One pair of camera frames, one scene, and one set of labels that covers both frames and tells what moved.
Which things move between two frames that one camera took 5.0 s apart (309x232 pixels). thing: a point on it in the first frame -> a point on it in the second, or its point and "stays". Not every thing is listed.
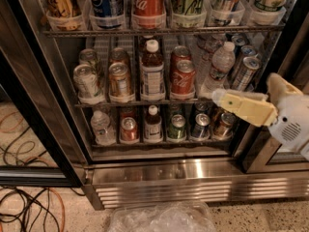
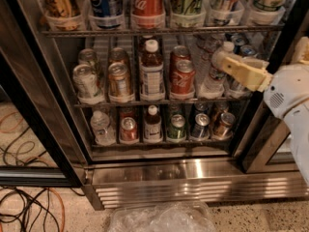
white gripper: [292, 121] -> [287, 88]
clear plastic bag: [162, 217] stays
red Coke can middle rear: [180, 52] stays
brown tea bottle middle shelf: [152, 73] stays
